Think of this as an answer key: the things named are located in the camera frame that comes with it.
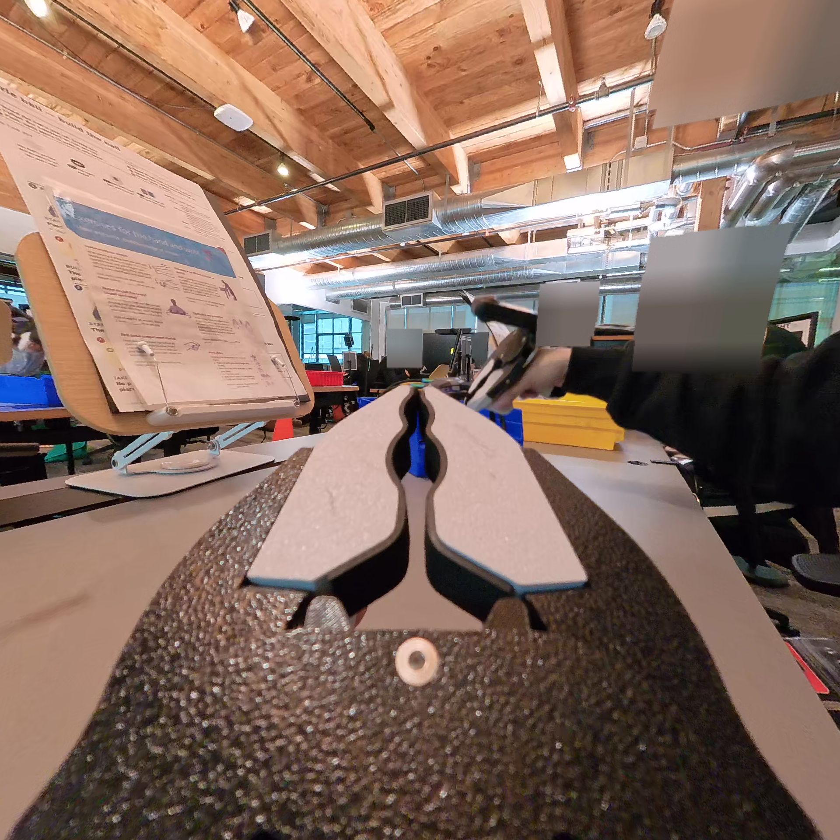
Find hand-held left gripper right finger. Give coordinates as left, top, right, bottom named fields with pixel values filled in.
left=419, top=388, right=589, bottom=619

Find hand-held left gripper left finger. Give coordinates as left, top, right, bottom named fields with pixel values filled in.
left=245, top=387, right=420, bottom=616

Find person's right hand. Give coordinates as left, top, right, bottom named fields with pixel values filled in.
left=517, top=346, right=573, bottom=400

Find yellow plastic bin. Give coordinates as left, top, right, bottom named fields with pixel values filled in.
left=515, top=393, right=625, bottom=452

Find person's right forearm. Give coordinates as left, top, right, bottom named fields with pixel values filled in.
left=563, top=344, right=775, bottom=461

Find person's black hoodie torso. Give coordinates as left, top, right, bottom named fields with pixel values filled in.
left=722, top=328, right=840, bottom=526

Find small blue plastic bin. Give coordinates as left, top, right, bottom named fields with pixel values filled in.
left=0, top=375, right=63, bottom=408

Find silver air duct with vents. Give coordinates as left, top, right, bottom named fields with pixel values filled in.
left=245, top=180, right=670, bottom=260

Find printed paper sheets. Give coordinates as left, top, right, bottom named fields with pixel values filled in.
left=0, top=82, right=308, bottom=414

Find black computer monitor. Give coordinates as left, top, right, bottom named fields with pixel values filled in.
left=423, top=331, right=489, bottom=376

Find red flat package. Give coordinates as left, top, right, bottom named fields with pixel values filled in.
left=783, top=640, right=833, bottom=696

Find black office chair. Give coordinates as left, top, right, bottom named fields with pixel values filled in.
left=790, top=554, right=840, bottom=595

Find wooden document stand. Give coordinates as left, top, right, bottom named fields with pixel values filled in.
left=14, top=190, right=315, bottom=497

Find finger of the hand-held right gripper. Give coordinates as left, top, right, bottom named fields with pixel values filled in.
left=486, top=371, right=527, bottom=416
left=466, top=357, right=507, bottom=405

